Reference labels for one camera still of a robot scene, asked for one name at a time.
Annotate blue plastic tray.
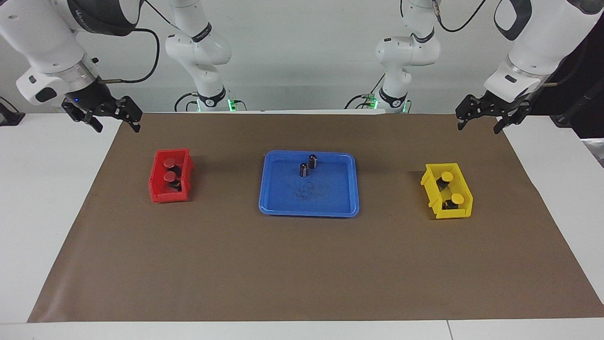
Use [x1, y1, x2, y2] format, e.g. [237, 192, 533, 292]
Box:
[258, 150, 360, 218]

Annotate red plastic bin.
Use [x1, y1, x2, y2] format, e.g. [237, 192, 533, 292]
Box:
[149, 148, 194, 204]

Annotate yellow plastic bin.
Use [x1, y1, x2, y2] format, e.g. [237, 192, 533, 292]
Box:
[420, 163, 474, 220]

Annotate black equipment stand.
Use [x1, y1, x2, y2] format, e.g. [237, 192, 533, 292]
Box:
[533, 14, 604, 140]

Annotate grey crinkled sheet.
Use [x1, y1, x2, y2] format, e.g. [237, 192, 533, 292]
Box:
[583, 138, 604, 167]

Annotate brown paper table mat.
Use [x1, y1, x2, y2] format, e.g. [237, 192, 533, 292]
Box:
[27, 112, 604, 323]

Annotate black right base cable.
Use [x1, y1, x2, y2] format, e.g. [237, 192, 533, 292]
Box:
[175, 92, 199, 112]

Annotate black base cable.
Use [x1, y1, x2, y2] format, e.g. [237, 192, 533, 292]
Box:
[175, 92, 199, 112]
[344, 73, 385, 110]

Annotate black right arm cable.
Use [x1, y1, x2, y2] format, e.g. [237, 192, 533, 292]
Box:
[97, 27, 161, 84]

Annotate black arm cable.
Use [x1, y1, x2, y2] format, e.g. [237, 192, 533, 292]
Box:
[97, 27, 161, 84]
[400, 0, 487, 34]

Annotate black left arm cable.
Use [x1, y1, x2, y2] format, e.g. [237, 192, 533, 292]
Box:
[400, 0, 487, 34]

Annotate black clamp mount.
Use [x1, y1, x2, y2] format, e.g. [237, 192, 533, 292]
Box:
[0, 97, 25, 127]

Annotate black left base cable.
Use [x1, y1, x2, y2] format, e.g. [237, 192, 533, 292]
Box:
[344, 73, 385, 110]

